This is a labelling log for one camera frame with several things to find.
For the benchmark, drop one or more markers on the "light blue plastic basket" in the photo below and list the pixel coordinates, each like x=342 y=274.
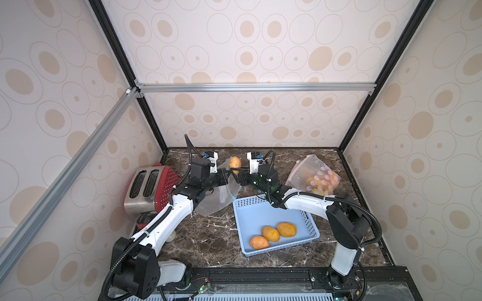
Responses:
x=253 y=213

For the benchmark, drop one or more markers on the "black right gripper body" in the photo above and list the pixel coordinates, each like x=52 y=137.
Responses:
x=246 y=179

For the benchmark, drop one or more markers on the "clear pink zipper bag spare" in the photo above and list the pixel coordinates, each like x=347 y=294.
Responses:
x=312 y=175

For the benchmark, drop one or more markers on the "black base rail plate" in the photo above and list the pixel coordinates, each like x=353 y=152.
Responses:
x=211 y=248

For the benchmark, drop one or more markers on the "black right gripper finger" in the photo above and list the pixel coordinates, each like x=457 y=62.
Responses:
x=241 y=171
x=243 y=181

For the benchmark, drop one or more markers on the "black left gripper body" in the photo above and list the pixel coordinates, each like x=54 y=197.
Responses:
x=208 y=182

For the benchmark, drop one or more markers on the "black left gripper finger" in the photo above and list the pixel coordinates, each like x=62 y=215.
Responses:
x=225 y=172
x=221 y=183

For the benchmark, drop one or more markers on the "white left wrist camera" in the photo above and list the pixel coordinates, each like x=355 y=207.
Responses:
x=212 y=157

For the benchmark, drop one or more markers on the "yellow potato front middle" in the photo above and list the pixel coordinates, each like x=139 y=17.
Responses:
x=271 y=234

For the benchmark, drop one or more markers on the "red steel toaster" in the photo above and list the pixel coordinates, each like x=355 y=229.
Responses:
x=148 y=191

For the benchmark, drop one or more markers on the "orange wrinkled potato front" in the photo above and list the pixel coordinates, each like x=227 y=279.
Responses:
x=259 y=243

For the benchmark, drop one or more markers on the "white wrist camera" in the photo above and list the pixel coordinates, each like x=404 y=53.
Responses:
x=212 y=157
x=255 y=159

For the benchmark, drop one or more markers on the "silver aluminium rail left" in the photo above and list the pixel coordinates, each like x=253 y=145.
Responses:
x=38 y=215

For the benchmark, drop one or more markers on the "black corner frame post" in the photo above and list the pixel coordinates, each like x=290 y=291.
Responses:
x=409 y=31
x=114 y=42

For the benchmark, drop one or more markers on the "silver aluminium rail back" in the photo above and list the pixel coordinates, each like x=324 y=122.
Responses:
x=267 y=87

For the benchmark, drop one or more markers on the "black corner frame post left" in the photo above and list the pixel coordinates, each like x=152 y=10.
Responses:
x=114 y=42

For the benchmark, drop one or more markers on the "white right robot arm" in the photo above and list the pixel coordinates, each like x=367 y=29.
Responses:
x=353 y=226

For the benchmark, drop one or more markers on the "black corner frame post right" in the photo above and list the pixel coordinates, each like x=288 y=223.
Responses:
x=409 y=31

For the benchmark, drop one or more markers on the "silver aluminium rail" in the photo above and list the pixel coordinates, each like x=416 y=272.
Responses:
x=38 y=215
x=267 y=87

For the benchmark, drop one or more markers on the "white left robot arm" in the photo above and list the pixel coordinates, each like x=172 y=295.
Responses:
x=134 y=267

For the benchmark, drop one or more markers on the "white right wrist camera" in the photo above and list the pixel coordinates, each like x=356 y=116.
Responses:
x=255 y=159

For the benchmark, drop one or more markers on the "clear blue zipper bag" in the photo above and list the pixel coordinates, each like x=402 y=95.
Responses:
x=218 y=198

